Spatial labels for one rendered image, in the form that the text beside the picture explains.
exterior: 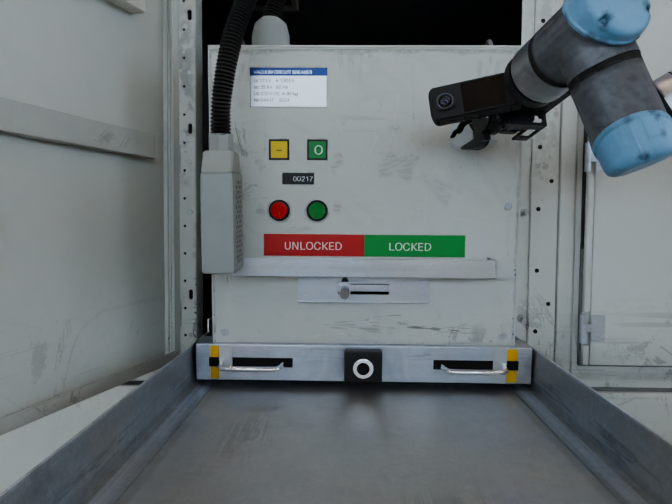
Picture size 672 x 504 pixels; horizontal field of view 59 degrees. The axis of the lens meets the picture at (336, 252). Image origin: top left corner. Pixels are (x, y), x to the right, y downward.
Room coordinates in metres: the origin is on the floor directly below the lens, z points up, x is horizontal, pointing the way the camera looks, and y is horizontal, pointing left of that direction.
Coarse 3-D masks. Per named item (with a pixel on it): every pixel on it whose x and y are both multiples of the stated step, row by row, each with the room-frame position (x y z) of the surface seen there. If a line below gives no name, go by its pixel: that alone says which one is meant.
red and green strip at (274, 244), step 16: (272, 240) 0.94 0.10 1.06; (288, 240) 0.94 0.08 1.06; (304, 240) 0.94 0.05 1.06; (320, 240) 0.94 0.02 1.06; (336, 240) 0.94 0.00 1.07; (352, 240) 0.94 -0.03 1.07; (368, 240) 0.94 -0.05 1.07; (384, 240) 0.94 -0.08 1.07; (400, 240) 0.94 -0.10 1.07; (416, 240) 0.94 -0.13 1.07; (432, 240) 0.94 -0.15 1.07; (448, 240) 0.94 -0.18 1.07; (464, 240) 0.94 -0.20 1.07; (368, 256) 0.94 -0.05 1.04; (384, 256) 0.94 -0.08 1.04; (400, 256) 0.94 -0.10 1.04; (416, 256) 0.94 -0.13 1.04; (432, 256) 0.94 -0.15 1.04; (448, 256) 0.94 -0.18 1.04; (464, 256) 0.94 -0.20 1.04
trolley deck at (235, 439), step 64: (256, 384) 0.97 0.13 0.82; (320, 384) 0.97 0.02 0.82; (384, 384) 0.98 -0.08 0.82; (448, 384) 0.98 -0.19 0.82; (192, 448) 0.69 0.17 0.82; (256, 448) 0.69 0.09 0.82; (320, 448) 0.70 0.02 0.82; (384, 448) 0.70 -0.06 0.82; (448, 448) 0.70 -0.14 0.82; (512, 448) 0.70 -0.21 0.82
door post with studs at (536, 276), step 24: (528, 0) 1.06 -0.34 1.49; (552, 0) 1.06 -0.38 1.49; (528, 24) 1.06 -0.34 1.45; (552, 120) 1.06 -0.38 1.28; (528, 144) 1.06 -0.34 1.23; (552, 144) 1.06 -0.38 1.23; (528, 168) 1.06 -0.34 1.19; (552, 168) 1.06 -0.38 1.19; (528, 192) 1.06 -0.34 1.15; (552, 192) 1.06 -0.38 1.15; (528, 216) 1.06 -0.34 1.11; (552, 216) 1.06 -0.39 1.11; (528, 240) 1.06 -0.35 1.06; (552, 240) 1.06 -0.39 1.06; (528, 264) 1.06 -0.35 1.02; (552, 264) 1.06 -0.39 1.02; (528, 288) 1.06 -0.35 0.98; (552, 288) 1.06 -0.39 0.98; (528, 312) 1.06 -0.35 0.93; (552, 312) 1.06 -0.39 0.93; (528, 336) 1.06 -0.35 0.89; (552, 336) 1.06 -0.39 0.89
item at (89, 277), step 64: (0, 0) 0.73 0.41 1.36; (64, 0) 0.84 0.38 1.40; (128, 0) 0.93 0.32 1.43; (0, 64) 0.73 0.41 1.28; (64, 64) 0.84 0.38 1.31; (128, 64) 0.98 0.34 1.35; (0, 128) 0.71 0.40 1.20; (64, 128) 0.81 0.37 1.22; (128, 128) 0.98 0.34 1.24; (0, 192) 0.73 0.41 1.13; (64, 192) 0.83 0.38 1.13; (128, 192) 0.97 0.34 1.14; (0, 256) 0.73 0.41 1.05; (64, 256) 0.83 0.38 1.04; (128, 256) 0.97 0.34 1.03; (0, 320) 0.72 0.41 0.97; (64, 320) 0.83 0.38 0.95; (128, 320) 0.97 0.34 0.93; (0, 384) 0.72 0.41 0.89; (64, 384) 0.83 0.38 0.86
